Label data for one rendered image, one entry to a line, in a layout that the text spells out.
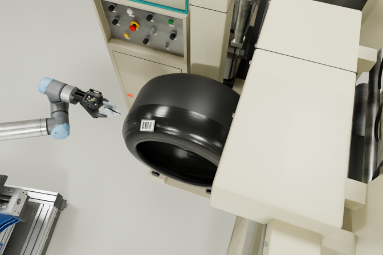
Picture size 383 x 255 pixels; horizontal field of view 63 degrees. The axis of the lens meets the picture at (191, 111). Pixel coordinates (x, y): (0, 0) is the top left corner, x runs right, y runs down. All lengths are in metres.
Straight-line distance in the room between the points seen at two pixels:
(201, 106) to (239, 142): 0.46
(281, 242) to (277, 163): 0.15
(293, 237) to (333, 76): 0.38
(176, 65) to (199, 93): 0.85
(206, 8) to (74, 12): 2.81
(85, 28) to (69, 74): 0.60
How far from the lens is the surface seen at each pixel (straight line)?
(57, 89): 1.44
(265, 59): 0.81
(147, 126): 1.12
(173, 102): 1.12
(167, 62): 1.98
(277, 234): 0.69
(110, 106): 1.40
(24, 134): 1.48
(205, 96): 1.13
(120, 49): 2.09
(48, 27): 3.75
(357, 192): 0.76
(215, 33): 1.18
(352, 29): 0.95
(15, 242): 2.47
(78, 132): 2.85
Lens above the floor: 2.38
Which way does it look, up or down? 59 degrees down
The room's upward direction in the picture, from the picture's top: straight up
